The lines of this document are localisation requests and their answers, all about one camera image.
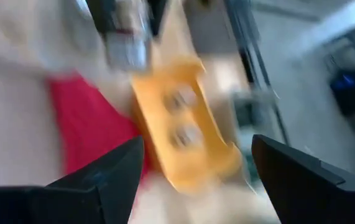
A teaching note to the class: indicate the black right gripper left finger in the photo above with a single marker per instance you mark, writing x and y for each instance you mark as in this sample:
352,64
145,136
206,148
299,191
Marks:
102,193

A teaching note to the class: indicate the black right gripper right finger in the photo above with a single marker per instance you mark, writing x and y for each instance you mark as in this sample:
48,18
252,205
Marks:
304,199

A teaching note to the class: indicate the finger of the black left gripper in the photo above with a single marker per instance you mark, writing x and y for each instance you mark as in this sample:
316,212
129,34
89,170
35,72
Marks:
102,15
158,15

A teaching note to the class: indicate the small cork-lid spice jar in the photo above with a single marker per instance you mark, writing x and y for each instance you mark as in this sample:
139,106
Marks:
180,98
186,136

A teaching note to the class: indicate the dark grey plastic bin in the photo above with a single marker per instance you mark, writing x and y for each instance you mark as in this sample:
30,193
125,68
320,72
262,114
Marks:
211,25

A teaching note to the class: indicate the red cloth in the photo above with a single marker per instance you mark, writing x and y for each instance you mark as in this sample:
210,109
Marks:
87,124

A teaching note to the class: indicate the yellow plastic bin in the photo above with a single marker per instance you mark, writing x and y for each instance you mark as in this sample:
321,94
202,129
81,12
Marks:
211,161

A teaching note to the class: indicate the light grey plastic bin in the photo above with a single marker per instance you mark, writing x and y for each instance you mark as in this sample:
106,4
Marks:
251,96

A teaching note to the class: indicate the beige cloth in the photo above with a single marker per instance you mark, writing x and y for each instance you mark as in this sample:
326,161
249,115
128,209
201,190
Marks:
9,124

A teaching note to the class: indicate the blue box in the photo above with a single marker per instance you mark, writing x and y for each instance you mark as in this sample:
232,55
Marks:
351,84

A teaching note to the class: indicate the black aluminium table frame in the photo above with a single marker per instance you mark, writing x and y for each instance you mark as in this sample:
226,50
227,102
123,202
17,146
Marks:
245,40

